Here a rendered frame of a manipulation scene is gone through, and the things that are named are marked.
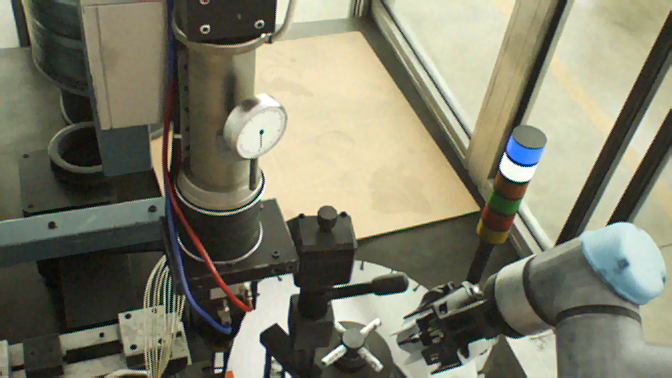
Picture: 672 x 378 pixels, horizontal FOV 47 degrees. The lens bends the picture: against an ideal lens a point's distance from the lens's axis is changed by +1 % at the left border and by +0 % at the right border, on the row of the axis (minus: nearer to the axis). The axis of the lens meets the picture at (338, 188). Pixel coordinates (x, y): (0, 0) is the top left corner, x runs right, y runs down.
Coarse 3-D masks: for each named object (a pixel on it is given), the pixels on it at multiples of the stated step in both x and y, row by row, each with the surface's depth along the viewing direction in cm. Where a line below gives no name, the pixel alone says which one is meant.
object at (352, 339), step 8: (376, 320) 95; (336, 328) 94; (368, 328) 94; (376, 328) 95; (344, 336) 93; (352, 336) 93; (360, 336) 93; (344, 344) 92; (352, 344) 92; (360, 344) 92; (336, 352) 91; (344, 352) 92; (352, 352) 92; (360, 352) 92; (368, 352) 92; (328, 360) 91; (352, 360) 94; (368, 360) 91; (376, 360) 91; (376, 368) 91
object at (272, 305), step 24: (360, 264) 108; (264, 288) 103; (288, 288) 103; (408, 288) 106; (264, 312) 100; (336, 312) 102; (360, 312) 102; (384, 312) 102; (408, 312) 103; (240, 336) 97; (384, 336) 100; (216, 360) 94; (240, 360) 95; (264, 360) 95
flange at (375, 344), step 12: (348, 324) 99; (360, 324) 100; (336, 336) 98; (372, 336) 98; (324, 348) 96; (336, 348) 95; (372, 348) 97; (384, 348) 97; (336, 360) 94; (360, 360) 94; (384, 360) 96; (324, 372) 94; (336, 372) 94; (348, 372) 94; (360, 372) 94; (372, 372) 95; (384, 372) 95
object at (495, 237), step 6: (480, 222) 111; (480, 228) 111; (486, 228) 109; (480, 234) 111; (486, 234) 110; (492, 234) 109; (498, 234) 109; (504, 234) 110; (486, 240) 111; (492, 240) 110; (498, 240) 110; (504, 240) 111
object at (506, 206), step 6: (492, 186) 106; (492, 192) 106; (492, 198) 106; (498, 198) 105; (504, 198) 104; (522, 198) 106; (492, 204) 106; (498, 204) 105; (504, 204) 105; (510, 204) 105; (516, 204) 105; (498, 210) 106; (504, 210) 106; (510, 210) 106; (516, 210) 106
